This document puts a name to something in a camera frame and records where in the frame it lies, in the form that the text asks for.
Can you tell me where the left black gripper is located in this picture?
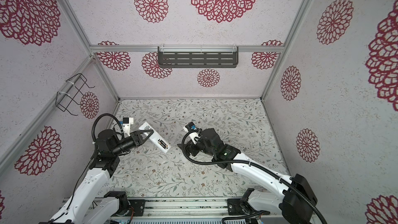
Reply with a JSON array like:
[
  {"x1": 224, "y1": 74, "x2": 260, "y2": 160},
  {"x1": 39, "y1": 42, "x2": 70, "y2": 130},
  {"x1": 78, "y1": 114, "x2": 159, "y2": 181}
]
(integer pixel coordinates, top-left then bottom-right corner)
[{"x1": 112, "y1": 130, "x2": 154, "y2": 156}]

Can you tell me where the white remote control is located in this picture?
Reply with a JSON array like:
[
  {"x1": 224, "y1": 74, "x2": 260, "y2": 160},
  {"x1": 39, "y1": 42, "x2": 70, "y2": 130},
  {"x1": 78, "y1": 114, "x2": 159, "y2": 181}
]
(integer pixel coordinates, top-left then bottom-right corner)
[{"x1": 139, "y1": 122, "x2": 171, "y2": 153}]

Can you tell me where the black AAA battery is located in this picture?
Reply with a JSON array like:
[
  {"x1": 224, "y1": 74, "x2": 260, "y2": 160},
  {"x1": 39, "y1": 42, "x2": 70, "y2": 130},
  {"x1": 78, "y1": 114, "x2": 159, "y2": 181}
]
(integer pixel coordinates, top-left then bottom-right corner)
[{"x1": 158, "y1": 140, "x2": 169, "y2": 149}]

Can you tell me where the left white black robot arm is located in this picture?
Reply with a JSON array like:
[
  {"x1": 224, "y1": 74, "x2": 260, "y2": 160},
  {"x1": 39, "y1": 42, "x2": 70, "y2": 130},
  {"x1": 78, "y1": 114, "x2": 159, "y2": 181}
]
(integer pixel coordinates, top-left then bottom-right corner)
[{"x1": 46, "y1": 129, "x2": 154, "y2": 224}]

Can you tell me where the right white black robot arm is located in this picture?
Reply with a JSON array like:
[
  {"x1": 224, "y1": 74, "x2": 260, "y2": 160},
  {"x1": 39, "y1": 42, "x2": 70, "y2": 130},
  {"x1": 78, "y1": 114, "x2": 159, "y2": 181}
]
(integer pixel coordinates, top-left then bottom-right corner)
[{"x1": 178, "y1": 122, "x2": 326, "y2": 224}]

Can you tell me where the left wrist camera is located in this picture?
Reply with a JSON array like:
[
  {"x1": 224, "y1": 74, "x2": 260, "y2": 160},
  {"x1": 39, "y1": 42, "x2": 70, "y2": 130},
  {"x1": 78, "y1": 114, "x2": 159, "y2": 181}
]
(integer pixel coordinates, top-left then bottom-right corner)
[{"x1": 122, "y1": 117, "x2": 134, "y2": 136}]

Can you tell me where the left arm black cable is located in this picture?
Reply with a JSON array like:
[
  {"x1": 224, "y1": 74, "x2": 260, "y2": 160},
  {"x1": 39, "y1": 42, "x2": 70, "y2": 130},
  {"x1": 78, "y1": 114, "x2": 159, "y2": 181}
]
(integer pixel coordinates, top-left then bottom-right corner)
[{"x1": 91, "y1": 113, "x2": 124, "y2": 144}]

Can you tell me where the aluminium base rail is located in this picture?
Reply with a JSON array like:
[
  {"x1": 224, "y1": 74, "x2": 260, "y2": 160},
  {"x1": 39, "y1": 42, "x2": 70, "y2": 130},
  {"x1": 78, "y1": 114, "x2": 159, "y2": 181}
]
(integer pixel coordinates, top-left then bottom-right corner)
[{"x1": 58, "y1": 195, "x2": 316, "y2": 220}]

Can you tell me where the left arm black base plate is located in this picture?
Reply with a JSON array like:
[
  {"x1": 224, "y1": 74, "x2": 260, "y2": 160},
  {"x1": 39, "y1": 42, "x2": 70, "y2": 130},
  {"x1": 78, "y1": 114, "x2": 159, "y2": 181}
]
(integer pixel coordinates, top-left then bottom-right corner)
[{"x1": 122, "y1": 199, "x2": 146, "y2": 217}]

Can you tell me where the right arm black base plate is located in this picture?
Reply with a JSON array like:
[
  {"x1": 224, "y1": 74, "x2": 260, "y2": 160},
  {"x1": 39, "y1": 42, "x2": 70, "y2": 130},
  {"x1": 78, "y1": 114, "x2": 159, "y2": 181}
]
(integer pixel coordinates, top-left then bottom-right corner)
[{"x1": 227, "y1": 198, "x2": 256, "y2": 216}]

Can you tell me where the black wire wall basket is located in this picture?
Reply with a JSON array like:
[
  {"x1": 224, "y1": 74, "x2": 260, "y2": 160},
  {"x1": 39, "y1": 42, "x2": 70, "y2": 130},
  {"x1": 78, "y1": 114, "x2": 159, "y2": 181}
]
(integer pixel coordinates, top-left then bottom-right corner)
[{"x1": 55, "y1": 73, "x2": 95, "y2": 116}]

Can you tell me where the grey slotted wall shelf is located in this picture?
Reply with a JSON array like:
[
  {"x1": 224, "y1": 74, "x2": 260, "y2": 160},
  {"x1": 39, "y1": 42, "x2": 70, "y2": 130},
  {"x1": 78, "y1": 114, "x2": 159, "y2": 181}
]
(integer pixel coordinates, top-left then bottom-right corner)
[{"x1": 158, "y1": 46, "x2": 239, "y2": 68}]

